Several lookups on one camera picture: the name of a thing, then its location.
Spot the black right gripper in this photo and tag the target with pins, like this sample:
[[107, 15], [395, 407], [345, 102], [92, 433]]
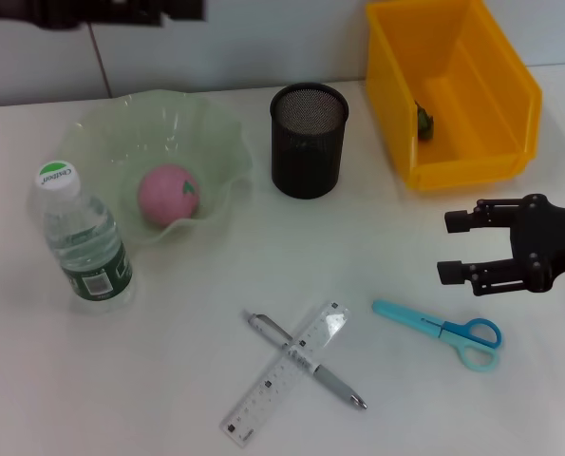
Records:
[[548, 242]]

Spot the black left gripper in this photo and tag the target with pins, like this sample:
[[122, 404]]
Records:
[[6, 8]]

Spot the green plastic wrapper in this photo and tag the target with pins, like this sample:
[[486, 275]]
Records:
[[425, 121]]

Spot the pink toy peach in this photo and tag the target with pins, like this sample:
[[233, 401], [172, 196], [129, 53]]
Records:
[[165, 197]]

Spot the clear green-label water bottle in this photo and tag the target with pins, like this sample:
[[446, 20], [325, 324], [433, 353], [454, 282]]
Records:
[[92, 266]]

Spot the blue capped scissors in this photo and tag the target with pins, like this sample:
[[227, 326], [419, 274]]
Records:
[[405, 318]]

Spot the pale green glass fruit plate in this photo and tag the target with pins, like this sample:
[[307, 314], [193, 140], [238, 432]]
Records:
[[168, 123]]

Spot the clear grey ballpoint pen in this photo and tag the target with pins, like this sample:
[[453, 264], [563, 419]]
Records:
[[334, 382]]

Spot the black mesh pen holder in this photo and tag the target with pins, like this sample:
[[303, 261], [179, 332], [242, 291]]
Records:
[[306, 152]]

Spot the transparent plastic ruler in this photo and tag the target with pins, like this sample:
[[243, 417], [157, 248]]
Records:
[[263, 394]]

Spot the yellow plastic bin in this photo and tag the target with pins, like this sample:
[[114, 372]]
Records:
[[472, 119]]

